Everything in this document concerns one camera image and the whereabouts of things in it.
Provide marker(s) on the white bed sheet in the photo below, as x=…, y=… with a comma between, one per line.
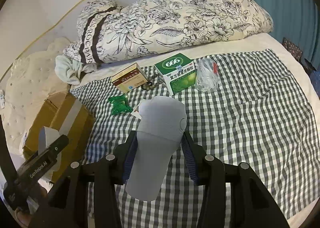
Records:
x=250, y=42

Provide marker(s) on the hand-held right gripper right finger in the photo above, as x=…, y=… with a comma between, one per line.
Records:
x=188, y=160

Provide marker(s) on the red and white sachet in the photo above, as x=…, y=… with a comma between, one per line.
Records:
x=137, y=111

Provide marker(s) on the dark patterned box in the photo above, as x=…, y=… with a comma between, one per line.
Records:
x=292, y=47

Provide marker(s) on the brown cardboard box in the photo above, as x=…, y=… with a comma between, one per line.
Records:
x=40, y=115

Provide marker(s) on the beige medicine box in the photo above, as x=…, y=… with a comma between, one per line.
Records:
x=128, y=77

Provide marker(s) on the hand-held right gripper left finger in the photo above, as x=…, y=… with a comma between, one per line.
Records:
x=130, y=158

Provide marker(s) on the pale grey handheld device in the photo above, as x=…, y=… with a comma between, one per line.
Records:
x=157, y=143

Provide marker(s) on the clear plastic bag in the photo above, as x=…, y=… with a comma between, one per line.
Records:
x=207, y=77

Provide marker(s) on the checkered grey white cloth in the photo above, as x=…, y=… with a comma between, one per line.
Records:
x=250, y=130

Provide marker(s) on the pale green towel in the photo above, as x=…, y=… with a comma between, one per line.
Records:
x=67, y=67

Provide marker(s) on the green medicine box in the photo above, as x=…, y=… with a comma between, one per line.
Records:
x=177, y=75

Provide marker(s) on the floral printed quilt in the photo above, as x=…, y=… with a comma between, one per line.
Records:
x=187, y=17

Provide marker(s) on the green foil sachets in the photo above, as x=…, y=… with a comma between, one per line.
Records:
x=120, y=105

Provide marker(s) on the cream studded cushion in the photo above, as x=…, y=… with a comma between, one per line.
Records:
x=27, y=93

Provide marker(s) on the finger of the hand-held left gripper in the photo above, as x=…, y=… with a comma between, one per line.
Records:
x=57, y=145

